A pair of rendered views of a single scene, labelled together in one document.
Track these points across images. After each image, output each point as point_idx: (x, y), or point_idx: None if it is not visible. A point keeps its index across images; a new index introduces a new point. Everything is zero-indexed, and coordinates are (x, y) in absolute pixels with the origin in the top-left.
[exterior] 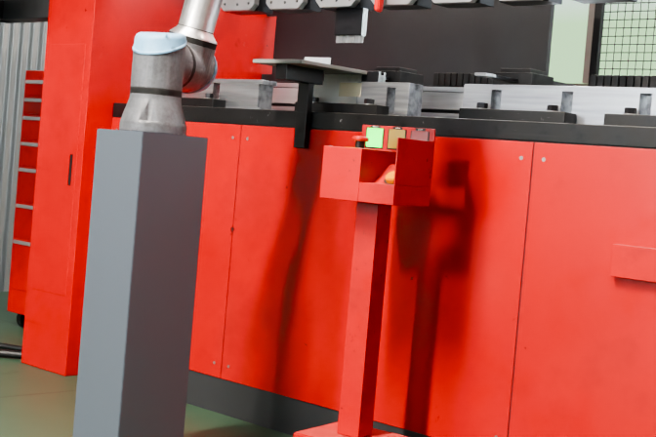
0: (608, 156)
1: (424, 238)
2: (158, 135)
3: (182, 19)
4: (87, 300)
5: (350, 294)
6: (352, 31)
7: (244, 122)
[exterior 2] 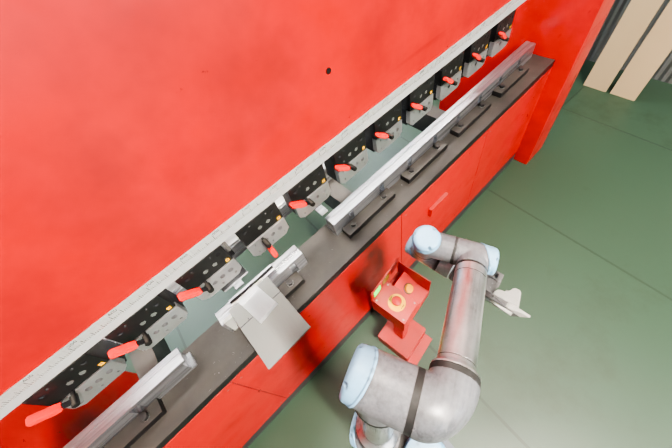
0: (426, 192)
1: (364, 278)
2: (453, 446)
3: (388, 440)
4: None
5: None
6: (239, 276)
7: (232, 379)
